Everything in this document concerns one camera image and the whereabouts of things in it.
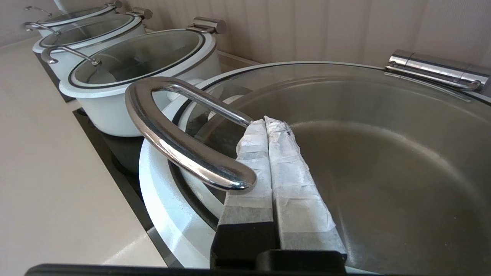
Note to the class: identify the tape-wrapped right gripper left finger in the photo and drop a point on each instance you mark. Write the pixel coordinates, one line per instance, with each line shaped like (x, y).
(249, 214)

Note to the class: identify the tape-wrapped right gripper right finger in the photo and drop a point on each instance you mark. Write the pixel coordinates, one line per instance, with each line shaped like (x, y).
(299, 199)

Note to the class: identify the white round cooking pot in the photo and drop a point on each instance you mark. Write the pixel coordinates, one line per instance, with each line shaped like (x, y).
(115, 115)
(63, 63)
(44, 31)
(383, 172)

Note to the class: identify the black glass cooktop panel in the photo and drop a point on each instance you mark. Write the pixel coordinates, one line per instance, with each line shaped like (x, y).
(126, 153)

